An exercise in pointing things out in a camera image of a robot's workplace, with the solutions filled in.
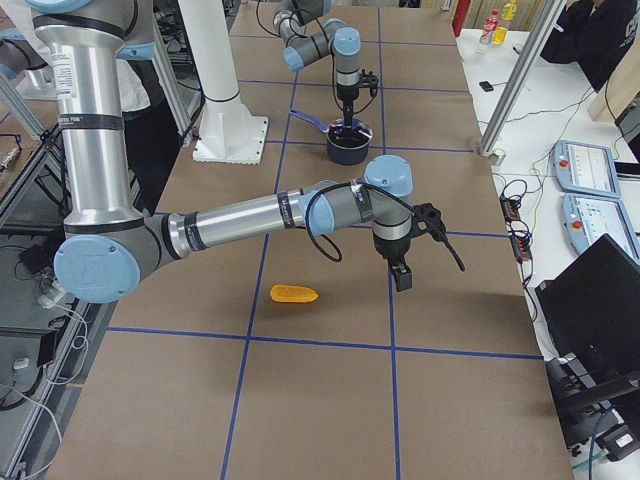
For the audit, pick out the teach pendant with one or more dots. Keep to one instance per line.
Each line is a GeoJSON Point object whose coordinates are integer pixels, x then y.
{"type": "Point", "coordinates": [587, 218]}
{"type": "Point", "coordinates": [585, 168]}

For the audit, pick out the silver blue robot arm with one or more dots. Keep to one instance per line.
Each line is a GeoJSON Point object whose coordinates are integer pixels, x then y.
{"type": "Point", "coordinates": [335, 39]}

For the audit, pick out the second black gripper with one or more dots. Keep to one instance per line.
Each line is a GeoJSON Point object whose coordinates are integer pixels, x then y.
{"type": "Point", "coordinates": [391, 249]}

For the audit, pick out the red drink bottle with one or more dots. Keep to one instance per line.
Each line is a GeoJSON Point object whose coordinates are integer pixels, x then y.
{"type": "Point", "coordinates": [489, 28]}

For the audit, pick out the black power strip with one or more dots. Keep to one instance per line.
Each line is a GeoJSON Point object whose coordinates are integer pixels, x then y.
{"type": "Point", "coordinates": [519, 233]}

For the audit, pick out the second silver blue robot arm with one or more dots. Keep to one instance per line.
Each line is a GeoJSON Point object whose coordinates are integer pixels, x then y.
{"type": "Point", "coordinates": [110, 247]}

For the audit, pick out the blue saucepan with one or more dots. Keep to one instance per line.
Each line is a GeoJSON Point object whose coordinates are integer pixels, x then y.
{"type": "Point", "coordinates": [343, 151]}

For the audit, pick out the upper teach pendant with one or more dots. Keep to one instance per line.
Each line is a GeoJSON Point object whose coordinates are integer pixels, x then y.
{"type": "Point", "coordinates": [585, 168]}

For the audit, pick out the small black square device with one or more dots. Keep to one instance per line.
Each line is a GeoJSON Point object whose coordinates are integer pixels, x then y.
{"type": "Point", "coordinates": [486, 86]}

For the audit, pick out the yellow drink bottle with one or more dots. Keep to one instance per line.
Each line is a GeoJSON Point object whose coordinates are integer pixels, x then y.
{"type": "Point", "coordinates": [507, 14]}

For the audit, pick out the glass pot lid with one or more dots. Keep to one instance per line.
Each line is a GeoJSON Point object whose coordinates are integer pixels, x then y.
{"type": "Point", "coordinates": [358, 130]}

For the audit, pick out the yellow corn cob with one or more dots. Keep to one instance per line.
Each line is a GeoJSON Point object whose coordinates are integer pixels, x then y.
{"type": "Point", "coordinates": [295, 294]}

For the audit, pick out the lower teach pendant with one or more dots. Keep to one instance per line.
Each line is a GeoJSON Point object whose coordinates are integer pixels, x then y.
{"type": "Point", "coordinates": [587, 218]}

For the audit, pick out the black laptop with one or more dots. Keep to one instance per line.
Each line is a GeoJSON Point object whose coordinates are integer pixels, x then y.
{"type": "Point", "coordinates": [593, 306]}

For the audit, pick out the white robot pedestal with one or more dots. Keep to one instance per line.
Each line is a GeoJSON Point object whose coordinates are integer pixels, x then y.
{"type": "Point", "coordinates": [228, 132]}

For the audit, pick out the person in black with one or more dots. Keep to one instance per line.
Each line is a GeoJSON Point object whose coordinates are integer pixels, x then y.
{"type": "Point", "coordinates": [594, 34]}

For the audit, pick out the aluminium frame post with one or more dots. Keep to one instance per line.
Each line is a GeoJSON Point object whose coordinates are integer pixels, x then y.
{"type": "Point", "coordinates": [536, 40]}

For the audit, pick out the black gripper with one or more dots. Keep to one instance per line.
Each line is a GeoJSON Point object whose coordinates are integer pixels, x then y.
{"type": "Point", "coordinates": [346, 95]}

